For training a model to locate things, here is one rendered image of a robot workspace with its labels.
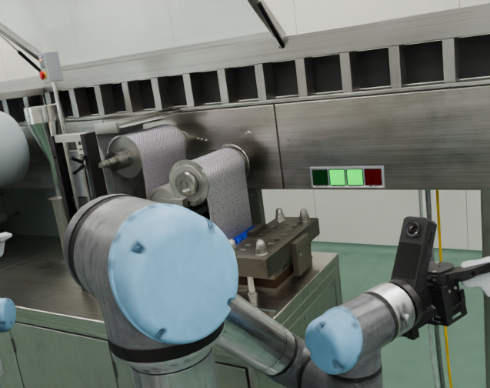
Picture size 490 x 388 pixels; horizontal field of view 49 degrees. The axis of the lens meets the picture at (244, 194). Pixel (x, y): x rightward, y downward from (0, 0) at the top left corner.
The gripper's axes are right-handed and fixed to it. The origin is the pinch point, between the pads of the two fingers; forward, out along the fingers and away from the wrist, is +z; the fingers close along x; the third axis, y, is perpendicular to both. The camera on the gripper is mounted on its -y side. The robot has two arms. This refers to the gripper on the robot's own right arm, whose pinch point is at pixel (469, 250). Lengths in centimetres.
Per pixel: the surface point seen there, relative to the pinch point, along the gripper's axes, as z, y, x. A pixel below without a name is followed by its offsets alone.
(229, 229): 15, 4, -95
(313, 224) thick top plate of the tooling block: 43, 10, -86
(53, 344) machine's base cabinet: -38, 30, -134
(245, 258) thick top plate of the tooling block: 8, 10, -79
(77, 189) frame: -21, -19, -124
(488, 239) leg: 80, 24, -45
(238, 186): 24, -9, -97
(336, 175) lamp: 48, -6, -75
